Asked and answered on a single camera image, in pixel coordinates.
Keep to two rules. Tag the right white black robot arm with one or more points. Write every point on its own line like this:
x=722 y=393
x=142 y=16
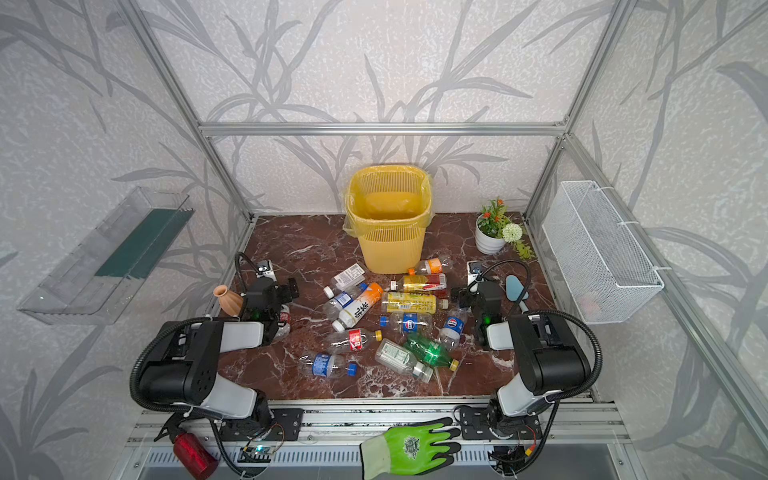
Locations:
x=556 y=354

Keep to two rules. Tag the Pepsi bottle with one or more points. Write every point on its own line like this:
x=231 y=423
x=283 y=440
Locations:
x=407 y=323
x=451 y=333

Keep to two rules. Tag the green circuit board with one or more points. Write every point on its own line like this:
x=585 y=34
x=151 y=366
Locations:
x=258 y=453

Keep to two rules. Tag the yellow label tea bottle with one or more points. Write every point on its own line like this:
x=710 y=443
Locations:
x=405 y=302

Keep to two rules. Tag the green plastic bottle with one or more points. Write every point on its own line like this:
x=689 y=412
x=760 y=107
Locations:
x=430 y=352

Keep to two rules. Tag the white wire mesh basket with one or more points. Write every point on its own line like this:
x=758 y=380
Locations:
x=608 y=274

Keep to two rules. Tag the teal garden trowel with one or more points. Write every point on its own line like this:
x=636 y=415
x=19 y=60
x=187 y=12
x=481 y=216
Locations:
x=516 y=292

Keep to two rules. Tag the clear acrylic wall shelf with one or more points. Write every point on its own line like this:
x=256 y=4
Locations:
x=95 y=283

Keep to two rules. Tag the green label clear bottle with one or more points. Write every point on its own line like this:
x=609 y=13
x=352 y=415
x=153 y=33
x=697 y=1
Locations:
x=402 y=361

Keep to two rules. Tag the blue label crushed bottle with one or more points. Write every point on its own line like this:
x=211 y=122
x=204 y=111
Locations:
x=328 y=366

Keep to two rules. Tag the yellow plastic waste bin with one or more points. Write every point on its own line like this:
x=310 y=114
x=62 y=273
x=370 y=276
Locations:
x=388 y=209

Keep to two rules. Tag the orange cap white label bottle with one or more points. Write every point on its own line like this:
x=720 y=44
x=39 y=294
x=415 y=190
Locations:
x=358 y=308

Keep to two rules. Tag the red spray bottle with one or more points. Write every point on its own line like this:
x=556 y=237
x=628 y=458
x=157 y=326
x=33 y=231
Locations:
x=187 y=448

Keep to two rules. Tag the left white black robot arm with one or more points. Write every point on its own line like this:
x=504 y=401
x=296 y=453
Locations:
x=178 y=372

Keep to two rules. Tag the potted artificial flower plant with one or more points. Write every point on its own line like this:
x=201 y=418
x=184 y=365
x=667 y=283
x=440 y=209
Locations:
x=495 y=230

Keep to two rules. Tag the small terracotta vase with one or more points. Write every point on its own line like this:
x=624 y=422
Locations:
x=230 y=302

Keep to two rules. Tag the red yellow label bottle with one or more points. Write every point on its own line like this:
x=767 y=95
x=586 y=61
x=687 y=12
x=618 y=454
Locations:
x=416 y=283

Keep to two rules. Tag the orange label clear bottle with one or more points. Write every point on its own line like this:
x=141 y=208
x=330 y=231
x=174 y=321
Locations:
x=432 y=266

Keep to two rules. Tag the green black work glove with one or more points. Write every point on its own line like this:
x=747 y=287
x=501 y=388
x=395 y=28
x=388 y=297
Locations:
x=410 y=450

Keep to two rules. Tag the white label small bottle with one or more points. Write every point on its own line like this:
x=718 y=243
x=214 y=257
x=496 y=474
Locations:
x=351 y=276

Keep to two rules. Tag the red label cola bottle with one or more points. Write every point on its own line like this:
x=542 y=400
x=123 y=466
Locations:
x=351 y=340

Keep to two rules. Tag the clear bottle blue cap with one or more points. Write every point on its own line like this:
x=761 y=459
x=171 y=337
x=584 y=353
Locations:
x=339 y=299

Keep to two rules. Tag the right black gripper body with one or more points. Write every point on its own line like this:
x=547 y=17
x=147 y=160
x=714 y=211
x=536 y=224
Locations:
x=474 y=297

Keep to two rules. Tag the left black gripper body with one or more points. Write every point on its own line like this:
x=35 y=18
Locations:
x=279 y=294

